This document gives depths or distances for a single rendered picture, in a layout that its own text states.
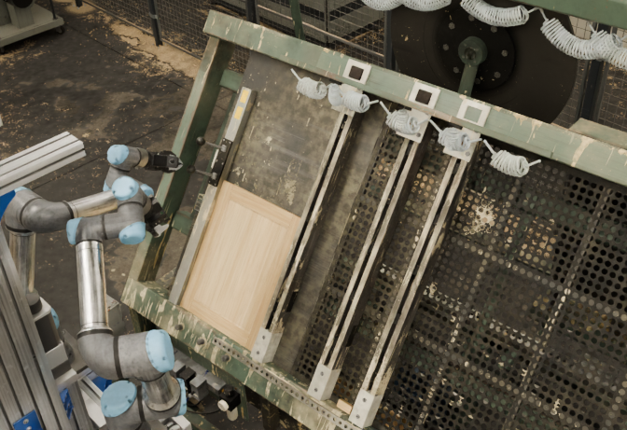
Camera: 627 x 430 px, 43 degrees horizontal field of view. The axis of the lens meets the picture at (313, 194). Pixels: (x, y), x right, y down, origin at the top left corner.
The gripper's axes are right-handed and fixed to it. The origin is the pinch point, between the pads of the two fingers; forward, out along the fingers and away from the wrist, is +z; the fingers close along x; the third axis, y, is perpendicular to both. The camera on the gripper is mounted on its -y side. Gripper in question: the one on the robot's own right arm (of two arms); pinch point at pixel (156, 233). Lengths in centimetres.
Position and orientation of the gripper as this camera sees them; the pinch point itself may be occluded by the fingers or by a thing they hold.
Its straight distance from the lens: 270.2
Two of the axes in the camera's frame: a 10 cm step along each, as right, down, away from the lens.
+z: 1.5, 4.1, 9.0
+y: 8.2, -5.6, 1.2
